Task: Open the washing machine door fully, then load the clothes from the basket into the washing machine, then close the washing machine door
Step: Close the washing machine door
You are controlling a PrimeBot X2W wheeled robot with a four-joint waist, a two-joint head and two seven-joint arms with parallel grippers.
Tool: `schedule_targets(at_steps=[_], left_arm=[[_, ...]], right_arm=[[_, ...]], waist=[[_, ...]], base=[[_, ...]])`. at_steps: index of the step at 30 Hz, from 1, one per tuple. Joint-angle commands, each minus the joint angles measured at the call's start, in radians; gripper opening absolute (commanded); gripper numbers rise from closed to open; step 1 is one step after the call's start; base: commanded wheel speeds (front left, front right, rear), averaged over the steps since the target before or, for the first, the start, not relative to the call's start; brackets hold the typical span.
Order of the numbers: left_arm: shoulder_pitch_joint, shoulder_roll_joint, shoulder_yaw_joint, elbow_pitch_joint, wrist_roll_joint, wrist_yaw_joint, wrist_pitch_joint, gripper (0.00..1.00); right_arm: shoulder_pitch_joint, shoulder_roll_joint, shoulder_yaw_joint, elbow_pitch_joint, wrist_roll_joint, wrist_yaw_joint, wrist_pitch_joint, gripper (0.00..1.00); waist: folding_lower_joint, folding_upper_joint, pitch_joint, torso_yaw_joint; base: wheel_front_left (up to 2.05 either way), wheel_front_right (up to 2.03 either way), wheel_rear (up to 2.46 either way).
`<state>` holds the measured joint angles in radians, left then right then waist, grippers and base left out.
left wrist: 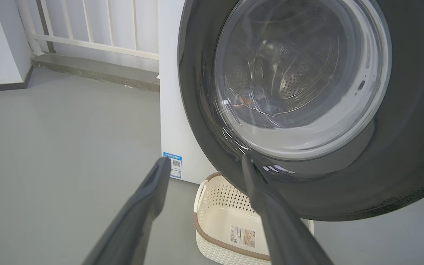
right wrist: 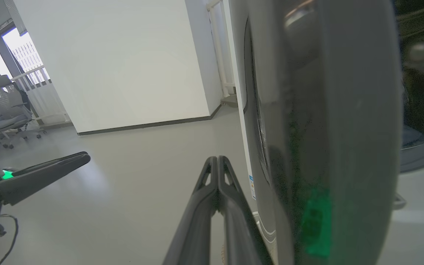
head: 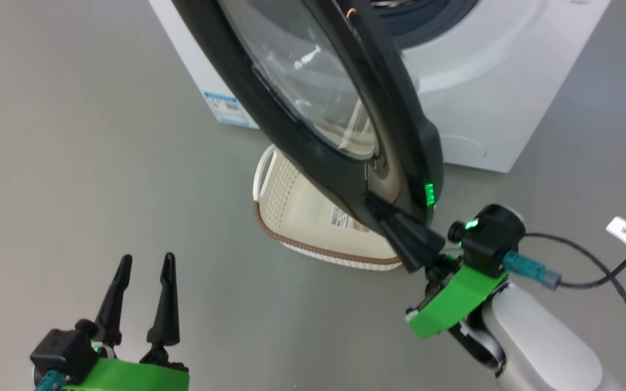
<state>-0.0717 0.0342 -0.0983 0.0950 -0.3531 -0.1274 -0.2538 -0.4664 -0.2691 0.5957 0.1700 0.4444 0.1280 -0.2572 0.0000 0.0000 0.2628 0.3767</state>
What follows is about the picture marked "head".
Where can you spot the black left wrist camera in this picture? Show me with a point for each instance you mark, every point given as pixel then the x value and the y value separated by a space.
pixel 63 350

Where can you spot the round white filter cover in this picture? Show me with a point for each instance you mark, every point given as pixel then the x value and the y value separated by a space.
pixel 462 149

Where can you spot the white barcode basket sticker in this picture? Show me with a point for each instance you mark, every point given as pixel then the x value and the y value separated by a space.
pixel 345 220

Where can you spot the teal right camera connector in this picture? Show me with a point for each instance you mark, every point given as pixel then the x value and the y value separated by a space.
pixel 533 270

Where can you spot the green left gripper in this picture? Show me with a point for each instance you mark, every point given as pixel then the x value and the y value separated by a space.
pixel 128 377

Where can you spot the teal left camera connector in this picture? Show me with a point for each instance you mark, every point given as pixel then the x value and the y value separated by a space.
pixel 48 382

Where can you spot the grey rubber door gasket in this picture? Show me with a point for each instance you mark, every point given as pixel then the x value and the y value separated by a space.
pixel 427 27

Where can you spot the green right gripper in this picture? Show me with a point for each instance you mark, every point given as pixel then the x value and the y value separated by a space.
pixel 454 301

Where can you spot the blue energy label sticker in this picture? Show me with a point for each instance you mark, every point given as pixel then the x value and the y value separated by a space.
pixel 229 108

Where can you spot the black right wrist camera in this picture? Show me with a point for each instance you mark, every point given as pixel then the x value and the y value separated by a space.
pixel 492 241

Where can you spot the teal camera connector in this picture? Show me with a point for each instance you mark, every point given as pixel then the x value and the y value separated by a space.
pixel 533 270
pixel 48 382

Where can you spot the white front-load washing machine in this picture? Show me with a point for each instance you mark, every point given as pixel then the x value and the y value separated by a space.
pixel 498 98

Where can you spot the round black glass washer door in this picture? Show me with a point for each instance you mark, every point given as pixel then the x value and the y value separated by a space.
pixel 400 136

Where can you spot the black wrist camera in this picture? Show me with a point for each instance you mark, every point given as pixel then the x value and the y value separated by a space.
pixel 63 350
pixel 492 241

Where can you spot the cream perforated laundry basket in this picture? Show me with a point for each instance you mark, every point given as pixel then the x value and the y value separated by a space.
pixel 313 217

